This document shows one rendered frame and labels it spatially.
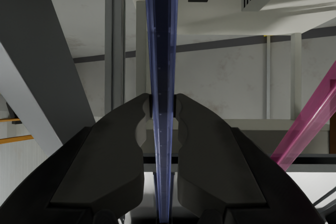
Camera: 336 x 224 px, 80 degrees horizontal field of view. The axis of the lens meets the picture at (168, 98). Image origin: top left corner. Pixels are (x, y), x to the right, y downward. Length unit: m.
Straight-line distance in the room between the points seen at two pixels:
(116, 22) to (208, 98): 2.85
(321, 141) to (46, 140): 0.71
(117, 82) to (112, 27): 0.13
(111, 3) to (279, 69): 2.84
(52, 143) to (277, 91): 3.07
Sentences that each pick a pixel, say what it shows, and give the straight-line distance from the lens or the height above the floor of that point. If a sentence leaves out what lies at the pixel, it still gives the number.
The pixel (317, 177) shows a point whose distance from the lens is 0.29.
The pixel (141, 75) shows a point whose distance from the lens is 0.61.
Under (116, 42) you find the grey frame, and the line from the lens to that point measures 0.49.
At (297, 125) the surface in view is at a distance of 0.19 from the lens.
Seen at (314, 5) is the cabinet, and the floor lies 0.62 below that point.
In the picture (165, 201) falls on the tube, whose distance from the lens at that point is 0.27.
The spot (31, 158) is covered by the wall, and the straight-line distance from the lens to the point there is 6.66.
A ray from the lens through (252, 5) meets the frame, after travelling 0.62.
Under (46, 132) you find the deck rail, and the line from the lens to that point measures 0.18.
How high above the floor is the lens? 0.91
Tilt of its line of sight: level
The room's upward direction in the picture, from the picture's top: 180 degrees counter-clockwise
